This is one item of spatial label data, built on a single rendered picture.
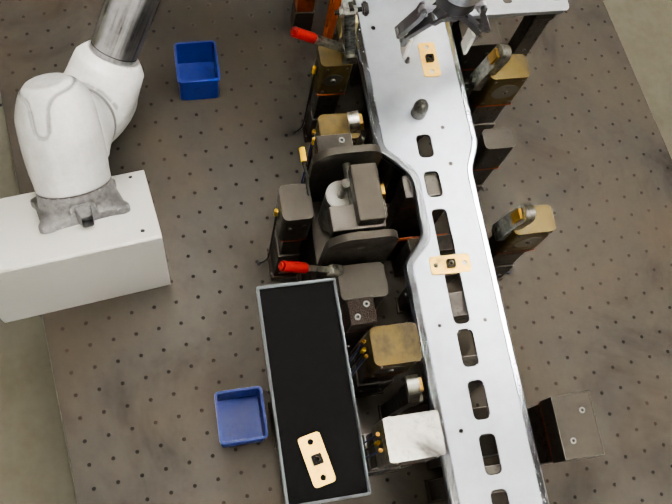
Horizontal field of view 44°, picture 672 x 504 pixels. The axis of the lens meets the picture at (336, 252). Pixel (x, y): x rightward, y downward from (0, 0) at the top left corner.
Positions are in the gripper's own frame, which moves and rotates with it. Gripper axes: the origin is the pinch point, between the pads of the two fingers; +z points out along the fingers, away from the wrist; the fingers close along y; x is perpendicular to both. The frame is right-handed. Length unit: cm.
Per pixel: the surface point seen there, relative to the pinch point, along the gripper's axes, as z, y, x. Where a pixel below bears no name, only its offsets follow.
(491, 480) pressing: 5, 6, 89
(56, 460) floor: 105, 99, 63
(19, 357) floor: 105, 108, 31
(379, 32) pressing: 4.6, 9.9, -7.6
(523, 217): -4.5, -8.5, 41.5
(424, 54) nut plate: 4.3, 0.9, -1.2
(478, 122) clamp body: 21.3, -14.8, 7.9
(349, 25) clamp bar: -13.3, 21.0, 1.8
